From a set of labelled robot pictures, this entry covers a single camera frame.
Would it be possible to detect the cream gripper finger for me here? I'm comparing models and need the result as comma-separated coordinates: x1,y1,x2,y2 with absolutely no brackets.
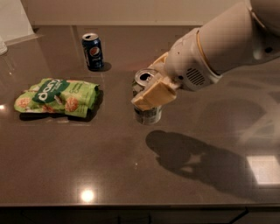
149,52,168,72
131,74,179,111

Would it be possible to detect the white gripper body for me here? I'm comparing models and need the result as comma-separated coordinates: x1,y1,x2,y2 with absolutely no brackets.
164,28,221,91

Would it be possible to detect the silver green 7up can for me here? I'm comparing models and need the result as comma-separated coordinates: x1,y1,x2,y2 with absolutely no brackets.
132,68,162,125

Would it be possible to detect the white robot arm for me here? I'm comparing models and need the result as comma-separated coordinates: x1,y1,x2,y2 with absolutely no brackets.
132,0,280,110

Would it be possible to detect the blue pepsi can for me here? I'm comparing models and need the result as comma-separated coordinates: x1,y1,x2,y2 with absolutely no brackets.
81,32,104,71

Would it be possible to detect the green chip bag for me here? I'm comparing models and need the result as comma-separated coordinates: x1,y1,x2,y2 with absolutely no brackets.
14,78,99,118

